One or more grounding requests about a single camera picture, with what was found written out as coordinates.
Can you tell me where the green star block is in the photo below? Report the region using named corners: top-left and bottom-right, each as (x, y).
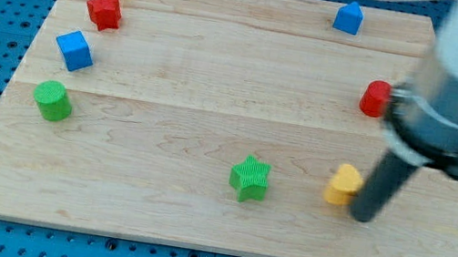
top-left (229, 155), bottom-right (271, 202)

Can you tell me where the red star block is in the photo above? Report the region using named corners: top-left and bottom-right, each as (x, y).
top-left (87, 0), bottom-right (122, 31)

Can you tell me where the light wooden board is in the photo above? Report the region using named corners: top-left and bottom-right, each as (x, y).
top-left (0, 0), bottom-right (458, 257)

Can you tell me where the yellow heart block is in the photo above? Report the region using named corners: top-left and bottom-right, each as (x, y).
top-left (322, 163), bottom-right (363, 206)

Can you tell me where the red cylinder block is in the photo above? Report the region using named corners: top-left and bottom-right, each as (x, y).
top-left (359, 80), bottom-right (392, 118)

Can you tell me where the blue pentagon prism block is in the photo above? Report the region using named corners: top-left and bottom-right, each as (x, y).
top-left (332, 2), bottom-right (364, 35)

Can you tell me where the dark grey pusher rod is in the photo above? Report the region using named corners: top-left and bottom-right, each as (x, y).
top-left (349, 150), bottom-right (419, 222)

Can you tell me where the blue cube block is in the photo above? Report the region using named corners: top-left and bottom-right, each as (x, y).
top-left (56, 31), bottom-right (93, 71)

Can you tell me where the green cylinder block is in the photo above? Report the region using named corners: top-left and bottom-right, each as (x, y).
top-left (33, 80), bottom-right (72, 122)

